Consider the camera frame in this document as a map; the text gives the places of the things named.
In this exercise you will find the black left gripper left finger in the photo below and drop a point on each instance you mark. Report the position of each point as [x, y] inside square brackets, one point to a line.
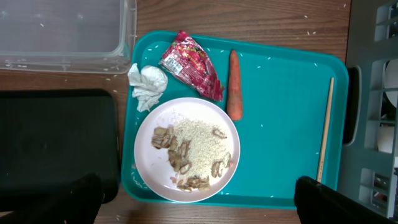
[77, 203]

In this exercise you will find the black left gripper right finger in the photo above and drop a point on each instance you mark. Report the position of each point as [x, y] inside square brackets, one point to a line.
[319, 204]

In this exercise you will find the wooden chopstick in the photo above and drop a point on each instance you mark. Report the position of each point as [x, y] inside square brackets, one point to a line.
[325, 132]

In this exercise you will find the white plate with food scraps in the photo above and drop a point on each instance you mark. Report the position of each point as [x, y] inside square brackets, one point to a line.
[187, 150]

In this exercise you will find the orange carrot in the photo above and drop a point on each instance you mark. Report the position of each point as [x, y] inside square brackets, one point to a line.
[235, 98]

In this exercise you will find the white tissue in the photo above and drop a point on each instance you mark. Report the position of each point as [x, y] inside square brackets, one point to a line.
[148, 84]

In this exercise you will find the white bowl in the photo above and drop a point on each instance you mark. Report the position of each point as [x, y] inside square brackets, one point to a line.
[390, 81]

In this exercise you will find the red snack wrapper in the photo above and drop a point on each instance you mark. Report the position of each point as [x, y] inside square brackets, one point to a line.
[186, 60]

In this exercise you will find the grey plastic dish rack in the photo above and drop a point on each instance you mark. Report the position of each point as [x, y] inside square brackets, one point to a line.
[368, 170]

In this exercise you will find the black plastic tray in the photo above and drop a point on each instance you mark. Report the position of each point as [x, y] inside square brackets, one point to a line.
[51, 138]

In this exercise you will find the teal plastic tray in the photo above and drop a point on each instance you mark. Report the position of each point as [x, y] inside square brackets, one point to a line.
[285, 93]

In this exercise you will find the clear plastic bin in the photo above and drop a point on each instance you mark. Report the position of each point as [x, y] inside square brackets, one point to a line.
[78, 36]

